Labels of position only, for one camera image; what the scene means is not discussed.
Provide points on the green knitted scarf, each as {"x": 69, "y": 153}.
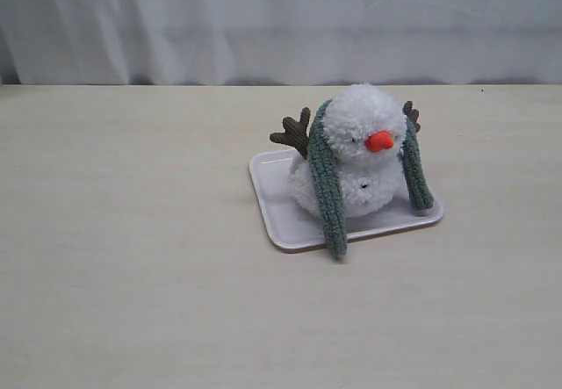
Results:
{"x": 332, "y": 219}

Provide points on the white rectangular tray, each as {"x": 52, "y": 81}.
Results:
{"x": 292, "y": 229}

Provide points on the white backdrop curtain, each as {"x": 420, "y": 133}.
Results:
{"x": 297, "y": 42}

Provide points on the white fluffy snowman plush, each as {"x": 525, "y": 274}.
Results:
{"x": 362, "y": 134}

